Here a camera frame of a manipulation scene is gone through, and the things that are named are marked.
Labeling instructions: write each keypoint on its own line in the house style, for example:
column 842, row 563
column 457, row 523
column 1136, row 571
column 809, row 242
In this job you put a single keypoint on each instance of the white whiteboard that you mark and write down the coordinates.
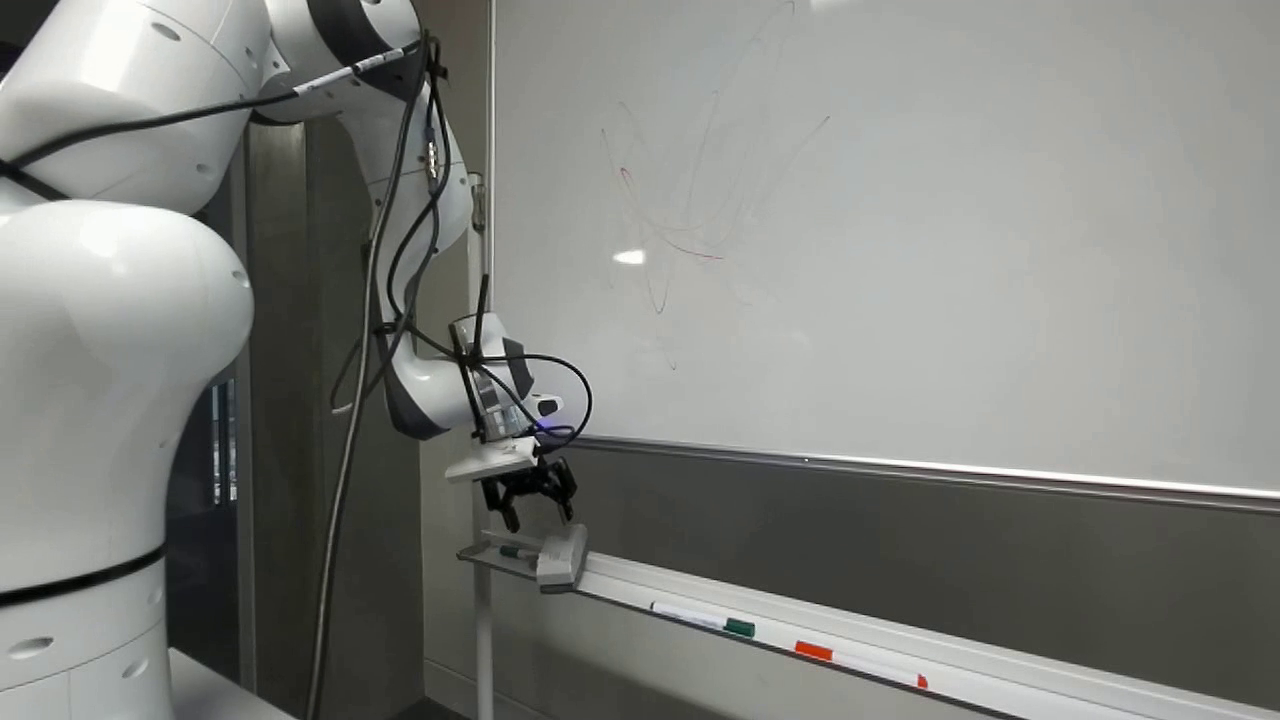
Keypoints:
column 935, row 226

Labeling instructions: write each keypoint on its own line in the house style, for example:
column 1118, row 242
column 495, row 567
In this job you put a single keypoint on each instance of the grey whiteboard duster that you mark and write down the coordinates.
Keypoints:
column 553, row 555

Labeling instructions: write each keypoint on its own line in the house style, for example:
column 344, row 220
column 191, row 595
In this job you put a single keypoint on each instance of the white marker tray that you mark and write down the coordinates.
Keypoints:
column 935, row 652

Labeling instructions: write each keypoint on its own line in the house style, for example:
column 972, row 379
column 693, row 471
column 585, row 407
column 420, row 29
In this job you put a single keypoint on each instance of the red marker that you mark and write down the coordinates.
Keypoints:
column 920, row 683
column 812, row 650

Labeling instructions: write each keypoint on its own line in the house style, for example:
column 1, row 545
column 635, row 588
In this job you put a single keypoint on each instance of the green capped white marker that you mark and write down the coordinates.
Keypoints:
column 704, row 617

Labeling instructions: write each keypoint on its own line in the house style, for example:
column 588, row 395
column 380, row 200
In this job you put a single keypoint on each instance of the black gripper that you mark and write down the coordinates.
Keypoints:
column 534, row 477

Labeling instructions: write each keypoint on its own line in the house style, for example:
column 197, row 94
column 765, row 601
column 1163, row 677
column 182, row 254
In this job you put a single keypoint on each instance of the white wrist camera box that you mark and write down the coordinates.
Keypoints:
column 495, row 463

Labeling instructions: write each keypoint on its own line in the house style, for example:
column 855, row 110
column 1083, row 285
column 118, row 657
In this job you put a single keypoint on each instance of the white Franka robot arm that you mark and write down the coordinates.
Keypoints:
column 106, row 345

